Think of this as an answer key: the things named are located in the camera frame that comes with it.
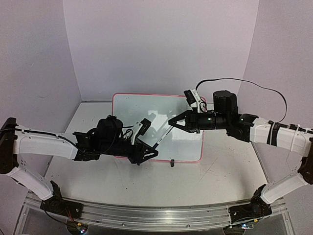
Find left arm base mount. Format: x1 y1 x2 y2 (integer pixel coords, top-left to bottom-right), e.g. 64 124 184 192
40 181 83 219

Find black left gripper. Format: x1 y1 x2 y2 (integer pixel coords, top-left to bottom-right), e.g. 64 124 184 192
99 138 159 165

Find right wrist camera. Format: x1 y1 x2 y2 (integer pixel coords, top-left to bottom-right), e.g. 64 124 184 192
184 89 207 113

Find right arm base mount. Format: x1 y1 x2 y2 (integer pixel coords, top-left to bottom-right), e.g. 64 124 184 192
228 185 272 225

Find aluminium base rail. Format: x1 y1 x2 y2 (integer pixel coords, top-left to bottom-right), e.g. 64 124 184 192
23 190 287 227

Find right black whiteboard stand clip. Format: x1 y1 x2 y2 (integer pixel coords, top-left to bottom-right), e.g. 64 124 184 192
170 159 175 167

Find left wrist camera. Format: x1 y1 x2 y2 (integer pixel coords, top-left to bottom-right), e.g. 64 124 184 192
131 118 151 145

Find pink framed whiteboard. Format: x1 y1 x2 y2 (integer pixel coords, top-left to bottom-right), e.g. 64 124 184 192
112 93 204 163

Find whiteboard marker pen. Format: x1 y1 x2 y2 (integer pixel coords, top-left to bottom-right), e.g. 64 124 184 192
152 126 174 149

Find black right camera cable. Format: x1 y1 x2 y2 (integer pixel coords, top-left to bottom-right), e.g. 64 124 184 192
195 78 287 123

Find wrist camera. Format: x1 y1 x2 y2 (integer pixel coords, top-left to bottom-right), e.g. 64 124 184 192
184 89 207 113
131 118 151 145

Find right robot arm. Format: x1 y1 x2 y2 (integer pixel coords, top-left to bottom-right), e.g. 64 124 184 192
168 90 313 205

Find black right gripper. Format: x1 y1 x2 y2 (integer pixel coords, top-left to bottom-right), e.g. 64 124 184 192
167 108 229 133

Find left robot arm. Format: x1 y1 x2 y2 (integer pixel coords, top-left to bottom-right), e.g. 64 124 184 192
0 115 158 214

